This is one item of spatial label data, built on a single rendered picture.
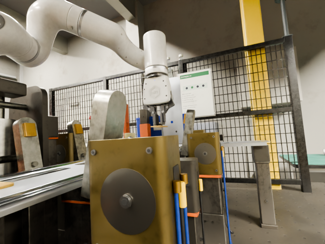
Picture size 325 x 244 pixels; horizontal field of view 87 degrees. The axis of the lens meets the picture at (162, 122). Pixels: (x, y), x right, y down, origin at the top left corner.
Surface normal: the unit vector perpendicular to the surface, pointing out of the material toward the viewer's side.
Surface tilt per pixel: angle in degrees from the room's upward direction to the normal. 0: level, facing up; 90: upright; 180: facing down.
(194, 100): 90
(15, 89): 90
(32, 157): 78
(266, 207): 90
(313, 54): 90
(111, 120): 102
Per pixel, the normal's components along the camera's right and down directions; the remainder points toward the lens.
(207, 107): -0.35, -0.05
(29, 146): 0.90, -0.29
